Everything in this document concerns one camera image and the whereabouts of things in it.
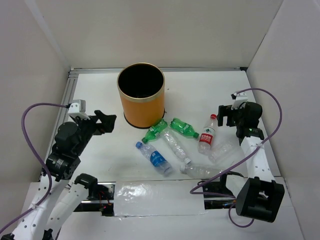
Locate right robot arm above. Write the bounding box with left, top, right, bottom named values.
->
left=217, top=102, right=285, bottom=223

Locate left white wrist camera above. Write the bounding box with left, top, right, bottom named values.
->
left=67, top=99, right=90, bottom=120

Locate red label water bottle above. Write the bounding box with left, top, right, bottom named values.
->
left=197, top=114, right=218, bottom=155

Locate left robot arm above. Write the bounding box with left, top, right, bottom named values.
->
left=1, top=110, right=117, bottom=240

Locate aluminium frame rail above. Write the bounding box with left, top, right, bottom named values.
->
left=37, top=66, right=248, bottom=182

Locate blue label water bottle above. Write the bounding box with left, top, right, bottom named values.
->
left=135, top=141, right=173, bottom=177

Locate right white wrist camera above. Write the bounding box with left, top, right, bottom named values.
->
left=231, top=92, right=248, bottom=110

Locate orange cylindrical bin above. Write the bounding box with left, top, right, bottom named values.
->
left=117, top=62, right=165, bottom=129

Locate green plastic bottle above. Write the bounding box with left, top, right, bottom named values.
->
left=169, top=117, right=199, bottom=139
left=141, top=118, right=168, bottom=144

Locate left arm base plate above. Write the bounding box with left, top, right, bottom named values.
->
left=74, top=182, right=116, bottom=217

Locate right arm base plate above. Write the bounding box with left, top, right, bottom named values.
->
left=201, top=180, right=236, bottom=210

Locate clear crushed bottle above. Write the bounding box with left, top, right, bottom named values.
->
left=161, top=127, right=192, bottom=165

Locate clear bottle white cap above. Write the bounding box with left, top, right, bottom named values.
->
left=179, top=164, right=223, bottom=179

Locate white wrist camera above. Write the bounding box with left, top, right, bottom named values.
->
left=231, top=92, right=248, bottom=110
left=67, top=99, right=90, bottom=120

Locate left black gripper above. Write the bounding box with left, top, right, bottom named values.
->
left=73, top=109, right=117, bottom=155

